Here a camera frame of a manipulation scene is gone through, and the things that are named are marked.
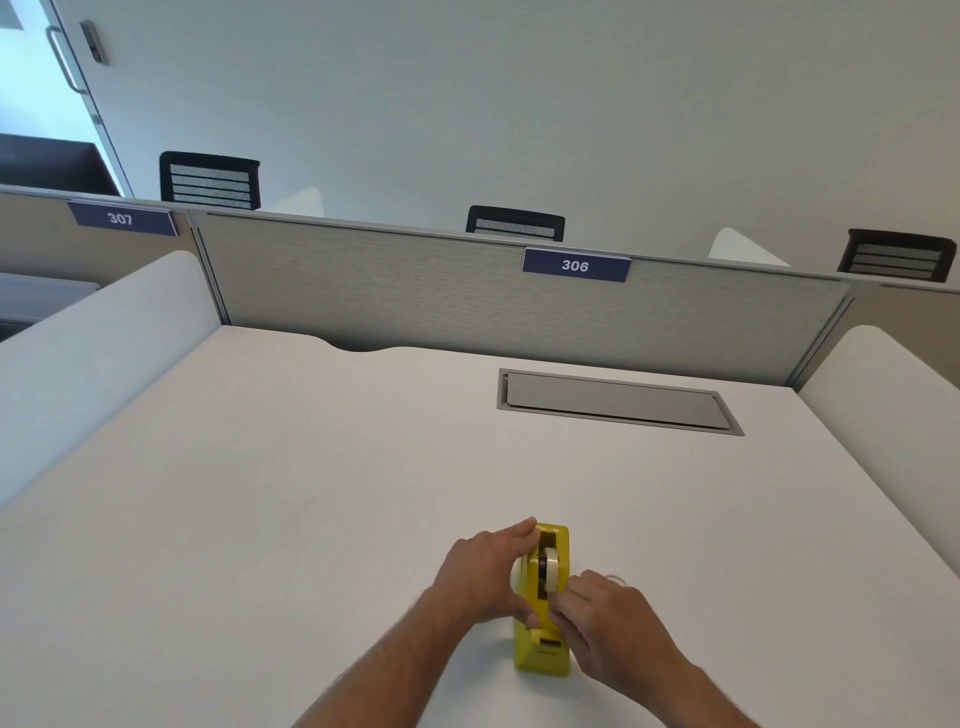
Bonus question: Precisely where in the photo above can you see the black mesh office chair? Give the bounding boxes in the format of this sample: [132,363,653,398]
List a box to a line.
[836,228,958,285]
[158,150,262,213]
[465,204,567,244]

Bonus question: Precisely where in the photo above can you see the grey door lock plate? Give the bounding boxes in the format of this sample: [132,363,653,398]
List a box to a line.
[78,20,109,67]

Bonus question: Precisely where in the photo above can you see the glass door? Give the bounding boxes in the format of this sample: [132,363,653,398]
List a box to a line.
[0,0,137,198]

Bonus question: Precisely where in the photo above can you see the white tape roll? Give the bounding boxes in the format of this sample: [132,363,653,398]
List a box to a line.
[536,545,563,602]

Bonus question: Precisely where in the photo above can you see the grey flat panel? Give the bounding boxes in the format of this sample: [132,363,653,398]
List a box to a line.
[0,270,102,343]

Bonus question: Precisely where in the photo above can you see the beige partition panel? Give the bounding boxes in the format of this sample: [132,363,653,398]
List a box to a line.
[793,276,960,389]
[0,185,224,327]

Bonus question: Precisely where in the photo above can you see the blue desk number label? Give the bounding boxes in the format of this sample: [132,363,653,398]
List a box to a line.
[521,246,633,285]
[66,200,180,239]

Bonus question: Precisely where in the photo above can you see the grey desk cable hatch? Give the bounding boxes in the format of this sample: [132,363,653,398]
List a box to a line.
[496,368,747,438]

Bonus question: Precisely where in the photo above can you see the wide grey partition panel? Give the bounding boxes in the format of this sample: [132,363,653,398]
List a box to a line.
[187,210,857,390]

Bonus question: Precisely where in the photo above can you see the dark cabinet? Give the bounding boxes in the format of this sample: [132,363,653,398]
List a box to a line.
[0,132,124,198]

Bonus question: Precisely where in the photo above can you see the person's left forearm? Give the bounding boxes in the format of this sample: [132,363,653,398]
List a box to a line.
[292,583,483,728]

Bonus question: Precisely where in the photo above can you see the person's left hand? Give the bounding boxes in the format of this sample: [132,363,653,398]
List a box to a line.
[430,516,543,631]

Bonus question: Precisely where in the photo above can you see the person's right hand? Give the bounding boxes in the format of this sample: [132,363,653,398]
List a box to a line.
[549,569,696,700]

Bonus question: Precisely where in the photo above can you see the person's right forearm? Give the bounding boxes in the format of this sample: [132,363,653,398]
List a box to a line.
[654,661,760,728]

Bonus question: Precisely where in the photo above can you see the yellow tape dispenser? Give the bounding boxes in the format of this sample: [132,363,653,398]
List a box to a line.
[511,522,573,678]

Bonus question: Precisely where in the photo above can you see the metal door handle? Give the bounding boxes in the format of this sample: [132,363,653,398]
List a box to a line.
[44,25,92,96]

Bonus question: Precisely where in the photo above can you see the white rounded side divider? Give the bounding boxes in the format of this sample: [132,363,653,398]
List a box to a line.
[0,249,225,508]
[796,324,960,580]
[265,186,326,219]
[707,225,792,269]

